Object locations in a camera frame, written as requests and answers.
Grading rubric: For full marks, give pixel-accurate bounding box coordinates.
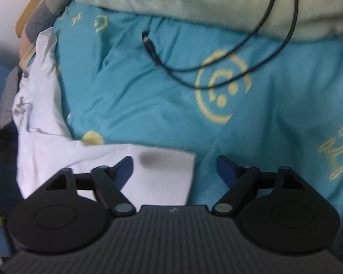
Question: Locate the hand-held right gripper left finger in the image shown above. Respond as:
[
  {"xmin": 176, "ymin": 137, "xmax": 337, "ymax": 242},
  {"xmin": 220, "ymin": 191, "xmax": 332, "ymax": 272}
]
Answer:
[{"xmin": 44, "ymin": 156, "xmax": 135, "ymax": 217}]

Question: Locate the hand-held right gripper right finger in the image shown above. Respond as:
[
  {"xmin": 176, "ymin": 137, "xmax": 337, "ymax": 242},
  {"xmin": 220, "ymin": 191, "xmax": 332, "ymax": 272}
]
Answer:
[{"xmin": 212, "ymin": 155, "xmax": 306, "ymax": 215}]

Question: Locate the white t-shirt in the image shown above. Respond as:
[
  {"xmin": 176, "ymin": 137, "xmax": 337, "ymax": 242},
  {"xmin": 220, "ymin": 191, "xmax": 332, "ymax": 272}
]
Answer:
[{"xmin": 13, "ymin": 29, "xmax": 196, "ymax": 206}]

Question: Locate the teal printed bed sheet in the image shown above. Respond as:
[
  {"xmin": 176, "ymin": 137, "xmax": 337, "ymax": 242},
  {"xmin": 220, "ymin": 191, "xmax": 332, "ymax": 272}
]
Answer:
[{"xmin": 31, "ymin": 1, "xmax": 343, "ymax": 230}]

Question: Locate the grey seat cushion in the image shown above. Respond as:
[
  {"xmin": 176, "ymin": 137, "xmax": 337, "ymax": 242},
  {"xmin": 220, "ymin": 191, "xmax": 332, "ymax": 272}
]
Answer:
[{"xmin": 0, "ymin": 67, "xmax": 22, "ymax": 129}]

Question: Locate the pale green printed fleece blanket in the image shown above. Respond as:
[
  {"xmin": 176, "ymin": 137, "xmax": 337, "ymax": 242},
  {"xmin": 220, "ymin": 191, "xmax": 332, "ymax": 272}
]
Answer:
[{"xmin": 70, "ymin": 0, "xmax": 343, "ymax": 43}]

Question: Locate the patchwork pillow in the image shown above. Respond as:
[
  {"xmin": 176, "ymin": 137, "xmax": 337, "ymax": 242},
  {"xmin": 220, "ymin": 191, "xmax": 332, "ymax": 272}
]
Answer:
[{"xmin": 19, "ymin": 0, "xmax": 75, "ymax": 72}]

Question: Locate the tan padded headboard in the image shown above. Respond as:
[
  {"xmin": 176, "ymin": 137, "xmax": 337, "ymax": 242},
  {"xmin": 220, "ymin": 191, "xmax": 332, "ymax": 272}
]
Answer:
[{"xmin": 14, "ymin": 0, "xmax": 43, "ymax": 39}]

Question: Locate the black cable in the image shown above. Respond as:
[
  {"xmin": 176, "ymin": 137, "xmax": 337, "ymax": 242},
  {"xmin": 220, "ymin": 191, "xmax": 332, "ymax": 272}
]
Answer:
[{"xmin": 142, "ymin": 0, "xmax": 299, "ymax": 89}]

